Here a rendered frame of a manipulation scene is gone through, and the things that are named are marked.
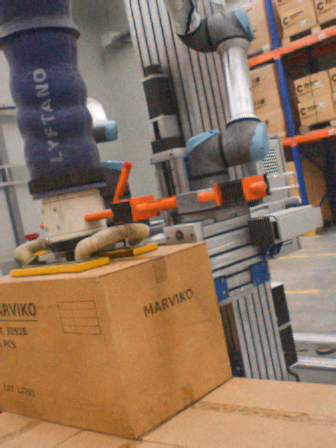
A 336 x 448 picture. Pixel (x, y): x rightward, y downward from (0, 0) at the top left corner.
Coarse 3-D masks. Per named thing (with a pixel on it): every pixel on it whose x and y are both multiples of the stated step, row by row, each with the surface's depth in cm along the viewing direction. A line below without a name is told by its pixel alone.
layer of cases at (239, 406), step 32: (224, 384) 159; (256, 384) 154; (288, 384) 150; (320, 384) 145; (0, 416) 170; (192, 416) 141; (224, 416) 137; (256, 416) 134; (288, 416) 130; (320, 416) 127
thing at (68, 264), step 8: (72, 256) 154; (32, 264) 168; (40, 264) 162; (48, 264) 157; (56, 264) 154; (64, 264) 152; (72, 264) 148; (80, 264) 145; (88, 264) 147; (96, 264) 148; (104, 264) 151; (16, 272) 166; (24, 272) 163; (32, 272) 160; (40, 272) 157; (48, 272) 155; (56, 272) 152; (64, 272) 150
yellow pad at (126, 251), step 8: (120, 240) 167; (112, 248) 168; (120, 248) 165; (128, 248) 162; (136, 248) 160; (144, 248) 162; (152, 248) 164; (96, 256) 170; (104, 256) 167; (112, 256) 165; (120, 256) 163; (128, 256) 160
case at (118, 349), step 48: (0, 288) 162; (48, 288) 147; (96, 288) 134; (144, 288) 141; (192, 288) 154; (0, 336) 167; (48, 336) 150; (96, 336) 137; (144, 336) 139; (192, 336) 152; (0, 384) 172; (48, 384) 154; (96, 384) 140; (144, 384) 138; (192, 384) 150; (144, 432) 136
